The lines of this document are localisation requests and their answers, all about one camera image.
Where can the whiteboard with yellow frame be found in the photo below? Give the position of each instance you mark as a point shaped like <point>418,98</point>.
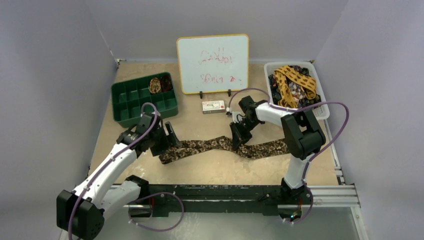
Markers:
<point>213,63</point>

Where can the dark floral ties pile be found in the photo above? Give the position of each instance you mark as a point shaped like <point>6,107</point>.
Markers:
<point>298,96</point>

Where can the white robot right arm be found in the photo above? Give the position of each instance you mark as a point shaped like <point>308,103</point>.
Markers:
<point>303,136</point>

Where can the rolled yellow patterned tie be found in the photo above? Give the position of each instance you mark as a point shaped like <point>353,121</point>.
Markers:
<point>155,86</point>

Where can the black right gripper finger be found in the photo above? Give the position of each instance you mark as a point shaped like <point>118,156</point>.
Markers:
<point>237,135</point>
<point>245,132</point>

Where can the rolled dark red tie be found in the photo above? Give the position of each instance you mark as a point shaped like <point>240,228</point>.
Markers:
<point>166,83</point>

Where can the white plastic basket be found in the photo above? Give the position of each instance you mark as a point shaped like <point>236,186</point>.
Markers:
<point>321,112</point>

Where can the brown floral tie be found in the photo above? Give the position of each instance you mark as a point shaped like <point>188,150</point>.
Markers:
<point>189,148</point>

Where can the green compartment tray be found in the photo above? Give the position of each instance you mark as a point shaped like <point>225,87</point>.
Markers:
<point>127,98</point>

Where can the small white cardboard box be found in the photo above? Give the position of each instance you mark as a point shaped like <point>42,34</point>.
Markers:
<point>213,106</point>

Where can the yellow spotted tie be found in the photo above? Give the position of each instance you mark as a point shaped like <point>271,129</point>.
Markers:
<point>294,82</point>

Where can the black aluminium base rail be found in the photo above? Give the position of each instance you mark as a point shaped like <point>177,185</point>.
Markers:
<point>267,200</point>

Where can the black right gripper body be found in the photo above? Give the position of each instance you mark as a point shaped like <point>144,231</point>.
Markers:
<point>242,127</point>

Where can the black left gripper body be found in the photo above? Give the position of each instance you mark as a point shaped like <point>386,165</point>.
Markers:
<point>158,140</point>

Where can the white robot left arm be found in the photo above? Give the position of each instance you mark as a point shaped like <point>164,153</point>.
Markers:
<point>82,212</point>

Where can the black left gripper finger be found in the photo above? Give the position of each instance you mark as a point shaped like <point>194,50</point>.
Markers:
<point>172,137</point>
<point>162,147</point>

